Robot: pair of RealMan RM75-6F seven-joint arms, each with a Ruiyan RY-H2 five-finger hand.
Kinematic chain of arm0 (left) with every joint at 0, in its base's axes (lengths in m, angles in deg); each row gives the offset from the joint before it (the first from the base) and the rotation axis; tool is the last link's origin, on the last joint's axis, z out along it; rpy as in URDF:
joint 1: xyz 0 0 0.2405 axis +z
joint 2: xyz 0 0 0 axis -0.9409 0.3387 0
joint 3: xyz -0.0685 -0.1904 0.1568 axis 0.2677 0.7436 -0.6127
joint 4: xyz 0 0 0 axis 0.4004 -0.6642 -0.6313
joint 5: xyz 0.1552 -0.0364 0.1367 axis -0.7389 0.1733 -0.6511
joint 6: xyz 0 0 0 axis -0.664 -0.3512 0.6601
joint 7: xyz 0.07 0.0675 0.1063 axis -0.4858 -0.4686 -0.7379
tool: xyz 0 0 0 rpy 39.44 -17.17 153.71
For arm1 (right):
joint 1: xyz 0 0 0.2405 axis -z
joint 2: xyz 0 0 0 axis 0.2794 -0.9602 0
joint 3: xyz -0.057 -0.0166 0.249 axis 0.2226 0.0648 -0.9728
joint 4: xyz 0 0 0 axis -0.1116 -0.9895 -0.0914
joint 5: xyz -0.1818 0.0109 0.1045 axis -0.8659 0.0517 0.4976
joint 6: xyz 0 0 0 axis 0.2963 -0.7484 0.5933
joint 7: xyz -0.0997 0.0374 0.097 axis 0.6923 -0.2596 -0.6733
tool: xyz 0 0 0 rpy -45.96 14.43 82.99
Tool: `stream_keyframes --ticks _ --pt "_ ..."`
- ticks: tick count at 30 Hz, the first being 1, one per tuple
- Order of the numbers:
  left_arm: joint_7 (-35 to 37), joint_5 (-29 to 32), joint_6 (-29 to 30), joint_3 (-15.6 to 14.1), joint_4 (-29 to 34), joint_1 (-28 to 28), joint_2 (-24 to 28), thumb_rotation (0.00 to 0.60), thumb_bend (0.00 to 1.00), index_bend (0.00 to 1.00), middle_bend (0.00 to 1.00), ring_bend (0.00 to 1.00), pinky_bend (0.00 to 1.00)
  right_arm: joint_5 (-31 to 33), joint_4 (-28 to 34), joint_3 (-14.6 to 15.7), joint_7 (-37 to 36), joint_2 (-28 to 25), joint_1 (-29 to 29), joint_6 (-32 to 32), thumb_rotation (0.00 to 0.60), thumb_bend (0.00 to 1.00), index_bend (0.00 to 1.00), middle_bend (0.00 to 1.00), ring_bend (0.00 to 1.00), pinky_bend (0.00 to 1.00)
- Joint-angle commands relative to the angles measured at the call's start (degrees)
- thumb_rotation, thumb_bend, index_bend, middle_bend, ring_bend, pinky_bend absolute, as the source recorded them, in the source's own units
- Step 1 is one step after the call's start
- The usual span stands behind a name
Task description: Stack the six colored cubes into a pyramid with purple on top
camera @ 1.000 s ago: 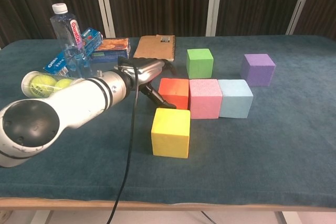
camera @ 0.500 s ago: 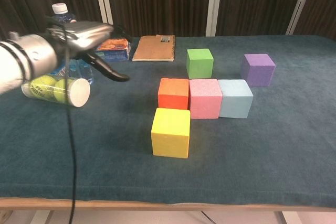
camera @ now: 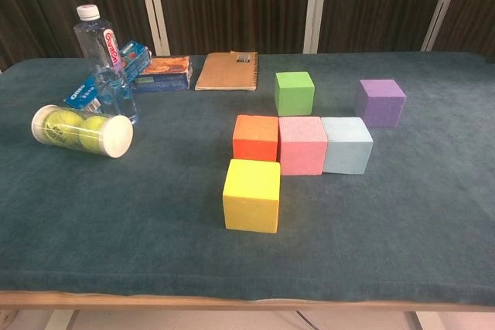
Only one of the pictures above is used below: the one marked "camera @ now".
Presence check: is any orange foam cube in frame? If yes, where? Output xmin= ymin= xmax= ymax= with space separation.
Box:
xmin=232 ymin=114 xmax=280 ymax=174

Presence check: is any yellow foam cube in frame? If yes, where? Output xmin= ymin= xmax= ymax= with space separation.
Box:
xmin=222 ymin=158 xmax=282 ymax=235

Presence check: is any green foam cube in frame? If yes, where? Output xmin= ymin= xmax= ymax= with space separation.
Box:
xmin=274 ymin=71 xmax=316 ymax=117

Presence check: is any light blue foam cube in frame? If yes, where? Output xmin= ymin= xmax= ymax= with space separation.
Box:
xmin=321 ymin=116 xmax=374 ymax=175

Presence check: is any pink foam cube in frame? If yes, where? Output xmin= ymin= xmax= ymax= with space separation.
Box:
xmin=278 ymin=116 xmax=329 ymax=176

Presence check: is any brown spiral notebook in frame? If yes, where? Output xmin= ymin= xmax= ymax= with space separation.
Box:
xmin=194 ymin=50 xmax=260 ymax=92

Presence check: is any blue orange cracker box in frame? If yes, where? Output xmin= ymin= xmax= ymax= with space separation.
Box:
xmin=131 ymin=55 xmax=193 ymax=94

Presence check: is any clear tennis ball tube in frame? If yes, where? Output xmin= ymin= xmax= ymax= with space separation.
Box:
xmin=30 ymin=104 xmax=135 ymax=159

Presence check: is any purple foam cube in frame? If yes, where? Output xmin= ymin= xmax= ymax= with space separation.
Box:
xmin=353 ymin=78 xmax=407 ymax=128

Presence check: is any dark blue table cloth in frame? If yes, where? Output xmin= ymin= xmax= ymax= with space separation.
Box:
xmin=0 ymin=51 xmax=495 ymax=305

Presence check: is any small blue drink carton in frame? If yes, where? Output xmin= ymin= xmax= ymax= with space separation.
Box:
xmin=118 ymin=39 xmax=152 ymax=83

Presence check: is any yellow tennis ball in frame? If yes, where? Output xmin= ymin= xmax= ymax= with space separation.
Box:
xmin=79 ymin=114 xmax=112 ymax=153
xmin=46 ymin=109 xmax=83 ymax=146

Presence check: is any blue Oreo packet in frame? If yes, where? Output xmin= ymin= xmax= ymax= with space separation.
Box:
xmin=63 ymin=80 xmax=104 ymax=113

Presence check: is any clear plastic water bottle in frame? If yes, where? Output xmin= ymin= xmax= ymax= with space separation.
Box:
xmin=73 ymin=4 xmax=139 ymax=124

